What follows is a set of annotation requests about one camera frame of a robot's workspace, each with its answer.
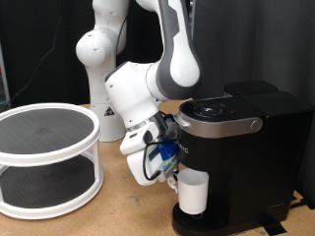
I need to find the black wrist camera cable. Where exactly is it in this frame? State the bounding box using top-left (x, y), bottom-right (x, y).
top-left (142, 112), bottom-right (180, 182)

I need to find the white mug with green mark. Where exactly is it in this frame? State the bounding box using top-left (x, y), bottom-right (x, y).
top-left (168, 167), bottom-right (210, 215)

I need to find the black Keurig coffee machine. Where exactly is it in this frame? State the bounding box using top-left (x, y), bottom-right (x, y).
top-left (171, 80), bottom-right (315, 236)

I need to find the white two-tier turntable shelf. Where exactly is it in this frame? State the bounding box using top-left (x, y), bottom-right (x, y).
top-left (0, 102), bottom-right (104, 220)

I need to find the thin black hanging cable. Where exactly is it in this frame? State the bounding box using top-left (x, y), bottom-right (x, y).
top-left (0, 0), bottom-right (65, 112)

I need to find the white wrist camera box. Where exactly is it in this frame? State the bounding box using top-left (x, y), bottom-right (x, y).
top-left (119, 122), bottom-right (157, 155)

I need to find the black power cable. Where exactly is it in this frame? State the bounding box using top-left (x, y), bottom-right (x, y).
top-left (288, 196), bottom-right (311, 209)

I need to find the grey metal rack post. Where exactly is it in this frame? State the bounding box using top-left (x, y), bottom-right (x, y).
top-left (0, 42), bottom-right (10, 106)

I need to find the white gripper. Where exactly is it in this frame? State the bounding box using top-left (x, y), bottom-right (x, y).
top-left (126, 120), bottom-right (180, 187)

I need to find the blue cable clip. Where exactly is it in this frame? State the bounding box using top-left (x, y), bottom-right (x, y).
top-left (157, 113), bottom-right (179, 161)

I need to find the black tape strip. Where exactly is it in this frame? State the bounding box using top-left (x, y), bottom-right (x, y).
top-left (260, 215), bottom-right (288, 236)

